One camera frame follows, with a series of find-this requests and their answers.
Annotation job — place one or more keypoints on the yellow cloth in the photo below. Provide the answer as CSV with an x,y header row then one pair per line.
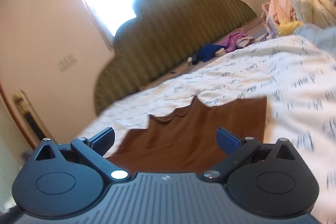
x,y
286,28

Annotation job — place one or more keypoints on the blue garment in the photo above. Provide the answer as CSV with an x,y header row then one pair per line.
x,y
207,53

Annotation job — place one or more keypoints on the olive green scalloped headboard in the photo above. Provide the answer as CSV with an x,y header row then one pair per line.
x,y
163,34

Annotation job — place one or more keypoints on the white script-print bed cover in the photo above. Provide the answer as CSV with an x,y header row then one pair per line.
x,y
298,81

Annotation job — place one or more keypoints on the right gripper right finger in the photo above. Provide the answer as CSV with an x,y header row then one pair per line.
x,y
238,150

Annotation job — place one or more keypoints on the light blue fabric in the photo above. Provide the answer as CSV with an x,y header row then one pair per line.
x,y
324,39

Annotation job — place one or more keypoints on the brown cloth garment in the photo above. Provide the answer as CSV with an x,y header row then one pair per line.
x,y
185,140

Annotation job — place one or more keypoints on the peach pink clothes pile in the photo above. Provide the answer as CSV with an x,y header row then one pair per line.
x,y
274,12

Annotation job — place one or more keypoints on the purple pink garment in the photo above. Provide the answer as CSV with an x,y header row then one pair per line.
x,y
236,40

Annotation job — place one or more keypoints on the wall switch plate left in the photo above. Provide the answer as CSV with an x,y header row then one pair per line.
x,y
67,61

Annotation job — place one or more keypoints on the doorway frame furniture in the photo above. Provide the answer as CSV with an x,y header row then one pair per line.
x,y
25,117

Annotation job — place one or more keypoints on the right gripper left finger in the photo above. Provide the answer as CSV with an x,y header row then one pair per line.
x,y
91,151

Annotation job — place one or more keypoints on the cream yellow blanket pile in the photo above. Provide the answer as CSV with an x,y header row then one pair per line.
x,y
318,12

